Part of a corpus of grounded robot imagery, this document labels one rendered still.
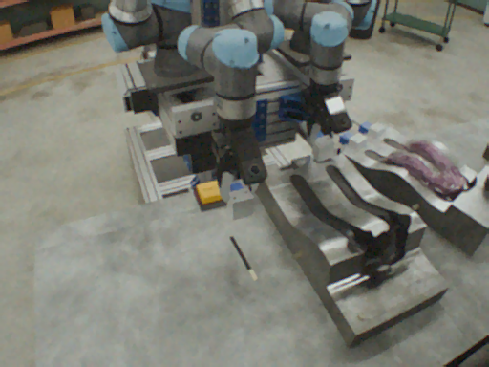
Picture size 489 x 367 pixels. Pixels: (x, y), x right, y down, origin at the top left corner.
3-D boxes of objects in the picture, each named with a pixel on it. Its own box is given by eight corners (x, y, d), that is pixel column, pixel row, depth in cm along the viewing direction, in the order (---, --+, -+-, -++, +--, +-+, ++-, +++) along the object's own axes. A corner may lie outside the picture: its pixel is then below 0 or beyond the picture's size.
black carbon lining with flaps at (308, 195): (285, 182, 95) (287, 153, 89) (335, 168, 100) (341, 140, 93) (358, 286, 71) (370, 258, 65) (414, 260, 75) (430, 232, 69)
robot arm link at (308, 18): (311, -7, 82) (301, 11, 76) (356, 0, 79) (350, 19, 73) (310, 21, 88) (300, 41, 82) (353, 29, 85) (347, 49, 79)
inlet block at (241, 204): (214, 184, 90) (213, 167, 86) (233, 180, 91) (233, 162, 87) (232, 221, 80) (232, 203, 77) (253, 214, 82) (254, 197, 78)
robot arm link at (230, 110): (263, 97, 63) (219, 105, 61) (262, 118, 66) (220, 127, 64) (246, 80, 69) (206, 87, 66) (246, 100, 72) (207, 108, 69)
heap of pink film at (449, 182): (373, 161, 104) (379, 140, 98) (403, 141, 112) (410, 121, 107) (447, 209, 88) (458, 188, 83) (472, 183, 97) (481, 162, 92)
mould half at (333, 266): (254, 192, 102) (256, 154, 94) (331, 171, 110) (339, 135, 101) (349, 348, 68) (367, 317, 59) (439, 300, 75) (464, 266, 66)
